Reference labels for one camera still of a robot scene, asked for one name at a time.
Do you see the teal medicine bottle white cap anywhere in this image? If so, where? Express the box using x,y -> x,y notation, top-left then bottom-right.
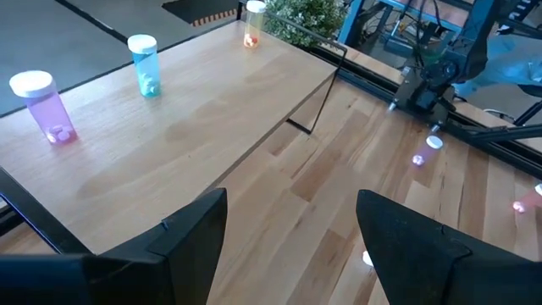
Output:
127,34 -> 163,99

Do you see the amber medicine bottle white cap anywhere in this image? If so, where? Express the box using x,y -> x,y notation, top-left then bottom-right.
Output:
243,0 -> 267,49

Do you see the potted green artificial plant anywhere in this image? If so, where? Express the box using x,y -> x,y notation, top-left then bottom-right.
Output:
264,0 -> 348,47

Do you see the pink medicine bottle white cap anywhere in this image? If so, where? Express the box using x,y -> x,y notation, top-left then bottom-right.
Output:
412,135 -> 445,167
8,69 -> 79,147

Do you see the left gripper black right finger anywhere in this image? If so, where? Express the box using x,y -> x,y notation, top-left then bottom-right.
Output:
356,189 -> 471,305

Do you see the light blue patterned cloth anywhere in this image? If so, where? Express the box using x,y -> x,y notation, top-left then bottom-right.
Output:
452,33 -> 542,98

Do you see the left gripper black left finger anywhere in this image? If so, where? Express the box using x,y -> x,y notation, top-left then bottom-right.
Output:
86,188 -> 229,305

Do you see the black hazard-striped floor mat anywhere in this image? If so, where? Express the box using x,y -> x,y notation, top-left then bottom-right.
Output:
162,0 -> 241,27

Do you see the blue-grey metal table frame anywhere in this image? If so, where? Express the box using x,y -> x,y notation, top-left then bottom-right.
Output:
338,0 -> 465,47

